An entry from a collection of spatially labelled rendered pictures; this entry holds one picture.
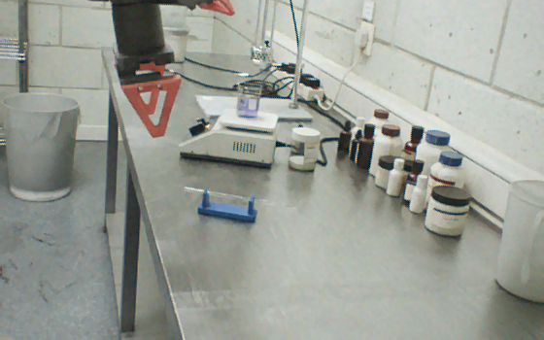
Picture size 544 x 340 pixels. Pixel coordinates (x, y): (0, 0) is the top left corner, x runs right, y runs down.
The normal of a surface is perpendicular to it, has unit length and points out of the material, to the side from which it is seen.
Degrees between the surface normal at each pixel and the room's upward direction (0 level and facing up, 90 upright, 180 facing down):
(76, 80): 90
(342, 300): 0
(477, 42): 90
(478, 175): 90
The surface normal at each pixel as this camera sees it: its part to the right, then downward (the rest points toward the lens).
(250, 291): 0.11, -0.94
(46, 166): 0.39, 0.40
